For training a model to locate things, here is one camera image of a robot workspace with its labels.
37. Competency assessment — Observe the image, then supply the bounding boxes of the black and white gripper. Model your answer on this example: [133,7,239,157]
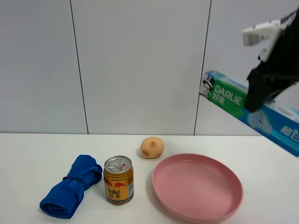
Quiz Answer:
[242,9,299,112]

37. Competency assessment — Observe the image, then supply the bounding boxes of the blue Darlie toothpaste box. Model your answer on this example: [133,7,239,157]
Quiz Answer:
[199,70,299,157]

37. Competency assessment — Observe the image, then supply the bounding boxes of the pink round plate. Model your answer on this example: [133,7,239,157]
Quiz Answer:
[152,154,243,224]

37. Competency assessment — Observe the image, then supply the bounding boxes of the yellow potato with red spots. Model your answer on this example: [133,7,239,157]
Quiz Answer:
[140,137,164,159]

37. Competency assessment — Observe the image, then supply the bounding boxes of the gold Red Bull can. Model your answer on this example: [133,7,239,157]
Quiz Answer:
[103,155,134,206]

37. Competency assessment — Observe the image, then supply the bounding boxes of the rolled blue cloth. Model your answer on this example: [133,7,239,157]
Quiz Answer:
[39,154,103,219]

